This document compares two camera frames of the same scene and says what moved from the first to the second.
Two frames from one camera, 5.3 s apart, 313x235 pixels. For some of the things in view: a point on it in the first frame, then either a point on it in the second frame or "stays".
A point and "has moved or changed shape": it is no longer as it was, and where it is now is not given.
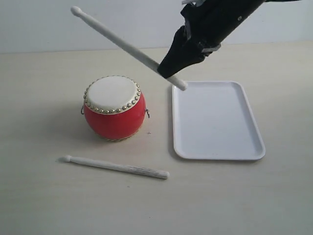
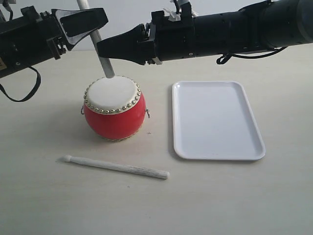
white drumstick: x=153 y=65 has moved or changed shape
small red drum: x=114 y=107 stays
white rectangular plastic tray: x=212 y=120 stays
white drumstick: x=128 y=169 stays
